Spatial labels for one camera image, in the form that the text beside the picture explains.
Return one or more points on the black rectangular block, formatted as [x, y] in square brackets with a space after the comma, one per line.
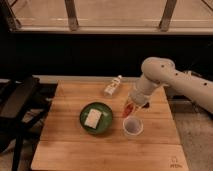
[146, 105]

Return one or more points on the white sponge block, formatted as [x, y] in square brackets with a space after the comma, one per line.
[93, 118]

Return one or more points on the black chair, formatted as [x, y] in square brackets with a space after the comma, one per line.
[22, 105]

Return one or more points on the green round plate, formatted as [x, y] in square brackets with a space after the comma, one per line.
[104, 122]

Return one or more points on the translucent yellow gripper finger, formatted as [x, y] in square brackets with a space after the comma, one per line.
[137, 108]
[127, 101]

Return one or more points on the orange red pepper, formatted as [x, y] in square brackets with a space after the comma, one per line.
[127, 110]

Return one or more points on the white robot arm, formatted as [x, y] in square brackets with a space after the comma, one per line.
[157, 71]

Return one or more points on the clear plastic bottle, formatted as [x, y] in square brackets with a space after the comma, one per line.
[111, 88]

